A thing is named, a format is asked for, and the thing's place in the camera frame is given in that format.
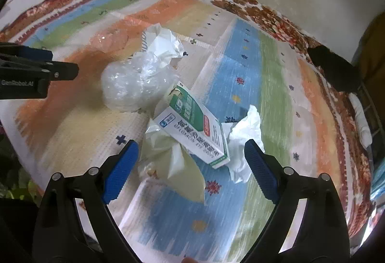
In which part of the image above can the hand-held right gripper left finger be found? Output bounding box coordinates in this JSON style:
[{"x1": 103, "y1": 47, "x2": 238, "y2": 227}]
[{"x1": 32, "y1": 139, "x2": 142, "y2": 263}]

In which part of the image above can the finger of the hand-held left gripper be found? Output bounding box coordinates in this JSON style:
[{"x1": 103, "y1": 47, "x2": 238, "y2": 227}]
[
  {"x1": 0, "y1": 43, "x2": 54, "y2": 61},
  {"x1": 0, "y1": 54, "x2": 79, "y2": 82}
]

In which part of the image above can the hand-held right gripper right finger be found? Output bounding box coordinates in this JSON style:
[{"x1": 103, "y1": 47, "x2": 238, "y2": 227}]
[{"x1": 244, "y1": 139, "x2": 351, "y2": 263}]

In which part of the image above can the white tissue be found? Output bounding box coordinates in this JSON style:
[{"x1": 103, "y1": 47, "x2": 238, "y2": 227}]
[{"x1": 222, "y1": 105, "x2": 266, "y2": 184}]

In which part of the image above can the cream plastic bag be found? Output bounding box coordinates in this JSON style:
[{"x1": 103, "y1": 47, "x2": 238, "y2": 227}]
[{"x1": 138, "y1": 123, "x2": 205, "y2": 203}]

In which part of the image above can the clear plastic bag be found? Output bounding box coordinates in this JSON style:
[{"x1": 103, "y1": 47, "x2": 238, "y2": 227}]
[{"x1": 101, "y1": 52, "x2": 181, "y2": 114}]

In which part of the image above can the green and white medicine box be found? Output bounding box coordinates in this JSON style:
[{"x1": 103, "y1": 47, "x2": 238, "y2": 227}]
[{"x1": 153, "y1": 82, "x2": 231, "y2": 170}]

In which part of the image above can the white paper sheet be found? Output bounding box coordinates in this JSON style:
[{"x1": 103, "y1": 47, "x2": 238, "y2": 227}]
[{"x1": 139, "y1": 25, "x2": 185, "y2": 71}]

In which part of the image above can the green cartoon print mat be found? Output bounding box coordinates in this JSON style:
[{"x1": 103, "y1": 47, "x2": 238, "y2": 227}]
[{"x1": 0, "y1": 131, "x2": 40, "y2": 201}]

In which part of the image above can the striped pastel blanket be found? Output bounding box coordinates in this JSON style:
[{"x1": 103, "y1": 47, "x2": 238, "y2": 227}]
[{"x1": 0, "y1": 0, "x2": 373, "y2": 263}]

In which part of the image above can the white folded cloth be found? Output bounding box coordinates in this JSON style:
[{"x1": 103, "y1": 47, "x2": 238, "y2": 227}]
[{"x1": 348, "y1": 92, "x2": 372, "y2": 150}]

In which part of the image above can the blue patterned cloth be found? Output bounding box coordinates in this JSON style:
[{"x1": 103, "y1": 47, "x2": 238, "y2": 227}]
[{"x1": 370, "y1": 158, "x2": 385, "y2": 201}]

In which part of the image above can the dark cloth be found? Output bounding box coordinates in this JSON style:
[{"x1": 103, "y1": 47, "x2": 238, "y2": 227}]
[{"x1": 307, "y1": 45, "x2": 361, "y2": 92}]

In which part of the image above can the metal wire rack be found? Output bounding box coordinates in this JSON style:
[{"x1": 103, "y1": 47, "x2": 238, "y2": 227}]
[{"x1": 359, "y1": 82, "x2": 385, "y2": 143}]

